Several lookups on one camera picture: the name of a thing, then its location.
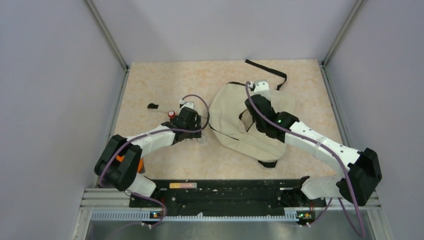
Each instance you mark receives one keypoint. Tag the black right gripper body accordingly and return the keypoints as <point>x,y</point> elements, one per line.
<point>259,125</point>

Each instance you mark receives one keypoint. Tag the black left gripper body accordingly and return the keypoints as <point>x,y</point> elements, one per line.
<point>192,127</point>

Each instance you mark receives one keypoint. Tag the small round clear cap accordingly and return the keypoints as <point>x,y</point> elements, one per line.
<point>202,140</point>

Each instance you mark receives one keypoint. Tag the cream canvas backpack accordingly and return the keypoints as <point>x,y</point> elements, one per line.
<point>237,126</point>

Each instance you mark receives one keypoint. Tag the yellow pink highlighter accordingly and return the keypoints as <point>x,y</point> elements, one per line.
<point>183,185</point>

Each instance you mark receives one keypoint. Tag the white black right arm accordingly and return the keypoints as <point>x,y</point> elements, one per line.
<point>358,172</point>

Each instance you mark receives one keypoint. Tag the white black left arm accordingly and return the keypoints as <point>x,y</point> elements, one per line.
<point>119,164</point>

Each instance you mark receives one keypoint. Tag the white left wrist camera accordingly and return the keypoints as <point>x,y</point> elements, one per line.
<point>186,104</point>

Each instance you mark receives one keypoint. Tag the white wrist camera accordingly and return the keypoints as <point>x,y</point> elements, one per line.
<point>186,104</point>
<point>259,86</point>

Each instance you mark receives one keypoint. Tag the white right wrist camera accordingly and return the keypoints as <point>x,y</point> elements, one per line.
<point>259,86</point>

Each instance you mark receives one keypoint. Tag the aluminium frame rail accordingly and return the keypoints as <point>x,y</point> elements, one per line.
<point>106,34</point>

